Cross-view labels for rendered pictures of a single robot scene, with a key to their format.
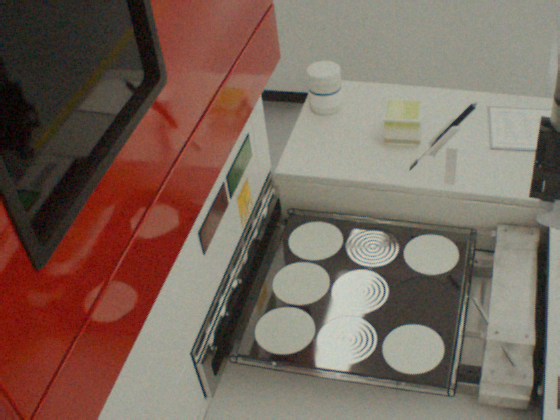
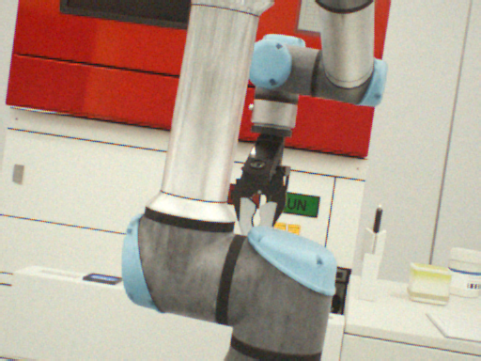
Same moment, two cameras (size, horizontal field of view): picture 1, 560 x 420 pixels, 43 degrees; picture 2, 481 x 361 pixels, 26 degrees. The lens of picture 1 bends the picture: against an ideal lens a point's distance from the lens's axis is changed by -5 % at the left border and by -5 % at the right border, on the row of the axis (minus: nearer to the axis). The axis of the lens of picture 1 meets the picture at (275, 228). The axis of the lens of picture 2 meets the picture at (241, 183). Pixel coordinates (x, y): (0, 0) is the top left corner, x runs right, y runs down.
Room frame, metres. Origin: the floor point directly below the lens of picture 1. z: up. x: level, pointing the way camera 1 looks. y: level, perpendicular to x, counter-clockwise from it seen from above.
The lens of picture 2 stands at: (0.26, -2.12, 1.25)
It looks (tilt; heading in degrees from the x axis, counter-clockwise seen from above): 3 degrees down; 74
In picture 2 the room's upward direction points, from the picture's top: 8 degrees clockwise
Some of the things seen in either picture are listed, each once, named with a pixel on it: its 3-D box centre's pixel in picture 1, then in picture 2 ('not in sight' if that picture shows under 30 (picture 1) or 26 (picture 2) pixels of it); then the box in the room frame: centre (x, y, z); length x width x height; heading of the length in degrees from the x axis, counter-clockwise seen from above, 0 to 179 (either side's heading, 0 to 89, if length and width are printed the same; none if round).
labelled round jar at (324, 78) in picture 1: (324, 87); (464, 273); (1.32, -0.15, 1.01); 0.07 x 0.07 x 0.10
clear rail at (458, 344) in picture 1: (464, 305); not in sight; (0.78, -0.30, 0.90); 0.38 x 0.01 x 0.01; 158
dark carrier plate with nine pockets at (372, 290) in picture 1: (361, 291); not in sight; (0.84, -0.13, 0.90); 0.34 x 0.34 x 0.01; 68
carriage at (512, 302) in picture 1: (511, 314); not in sight; (0.76, -0.38, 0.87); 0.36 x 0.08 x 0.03; 158
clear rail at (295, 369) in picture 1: (339, 376); not in sight; (0.67, -0.07, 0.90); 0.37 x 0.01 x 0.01; 68
